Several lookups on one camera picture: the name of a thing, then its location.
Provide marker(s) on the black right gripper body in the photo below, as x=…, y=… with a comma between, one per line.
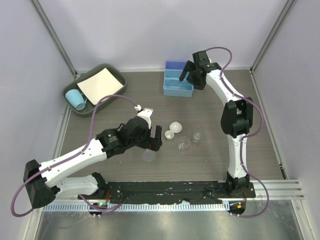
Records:
x=196, y=82

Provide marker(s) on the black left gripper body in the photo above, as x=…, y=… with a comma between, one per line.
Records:
x=145, y=141

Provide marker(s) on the clear glass beaker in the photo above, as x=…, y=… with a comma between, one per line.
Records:
x=183, y=143

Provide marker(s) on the blue tiered organizer box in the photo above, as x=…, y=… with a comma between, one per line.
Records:
x=172, y=86

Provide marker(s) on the small clear glass bottle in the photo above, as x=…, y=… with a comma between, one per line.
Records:
x=196, y=138

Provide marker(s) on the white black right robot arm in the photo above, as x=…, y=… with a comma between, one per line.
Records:
x=236, y=120

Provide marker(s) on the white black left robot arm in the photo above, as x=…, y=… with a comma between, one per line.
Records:
x=47, y=180

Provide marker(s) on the small white ceramic bowl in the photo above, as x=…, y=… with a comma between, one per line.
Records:
x=169, y=135

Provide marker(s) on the large white ceramic bowl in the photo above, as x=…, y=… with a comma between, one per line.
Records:
x=175, y=127

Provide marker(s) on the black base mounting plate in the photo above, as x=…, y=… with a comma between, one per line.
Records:
x=170, y=192

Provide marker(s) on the white square plate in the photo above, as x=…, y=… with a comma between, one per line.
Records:
x=99, y=85

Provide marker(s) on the dark green plastic tray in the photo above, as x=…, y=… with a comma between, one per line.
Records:
x=89, y=108

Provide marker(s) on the light blue mug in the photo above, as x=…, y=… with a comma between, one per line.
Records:
x=76, y=99

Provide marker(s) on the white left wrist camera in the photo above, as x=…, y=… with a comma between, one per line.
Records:
x=145, y=113

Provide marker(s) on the white slotted cable duct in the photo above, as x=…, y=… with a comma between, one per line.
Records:
x=80, y=206

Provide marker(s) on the aluminium rail profile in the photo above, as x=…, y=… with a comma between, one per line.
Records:
x=285, y=189

